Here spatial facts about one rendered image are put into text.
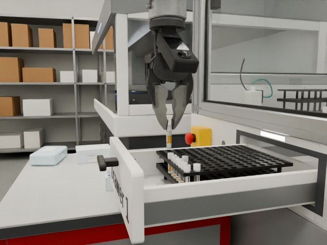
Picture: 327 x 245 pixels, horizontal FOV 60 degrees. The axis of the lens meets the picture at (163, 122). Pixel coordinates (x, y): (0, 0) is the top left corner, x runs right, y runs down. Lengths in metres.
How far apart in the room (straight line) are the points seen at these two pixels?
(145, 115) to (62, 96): 3.49
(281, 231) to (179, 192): 0.31
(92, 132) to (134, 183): 4.41
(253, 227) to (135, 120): 0.78
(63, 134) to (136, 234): 4.45
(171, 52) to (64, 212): 0.43
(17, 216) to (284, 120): 0.61
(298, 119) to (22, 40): 4.08
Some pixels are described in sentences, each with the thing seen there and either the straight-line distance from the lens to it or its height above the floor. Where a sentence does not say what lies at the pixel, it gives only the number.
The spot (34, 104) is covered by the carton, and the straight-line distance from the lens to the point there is 4.38.
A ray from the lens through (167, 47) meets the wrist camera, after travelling 0.51.
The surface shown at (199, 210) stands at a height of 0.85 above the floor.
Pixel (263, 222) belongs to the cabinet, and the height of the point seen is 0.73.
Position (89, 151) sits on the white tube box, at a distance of 1.09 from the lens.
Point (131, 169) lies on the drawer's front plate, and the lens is 0.41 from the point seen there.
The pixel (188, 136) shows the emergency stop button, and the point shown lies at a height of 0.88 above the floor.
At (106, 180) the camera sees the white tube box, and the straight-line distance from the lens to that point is 0.80.
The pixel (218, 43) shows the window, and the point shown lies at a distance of 0.92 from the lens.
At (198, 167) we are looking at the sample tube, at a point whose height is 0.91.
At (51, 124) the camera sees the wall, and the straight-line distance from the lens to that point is 4.84.
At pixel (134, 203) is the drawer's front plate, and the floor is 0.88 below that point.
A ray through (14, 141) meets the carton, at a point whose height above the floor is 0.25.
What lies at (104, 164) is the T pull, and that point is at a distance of 0.51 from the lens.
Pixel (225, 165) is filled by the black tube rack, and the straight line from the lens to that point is 0.54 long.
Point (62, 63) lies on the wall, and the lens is 4.79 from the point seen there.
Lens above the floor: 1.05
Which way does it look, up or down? 7 degrees down
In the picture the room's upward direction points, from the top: straight up
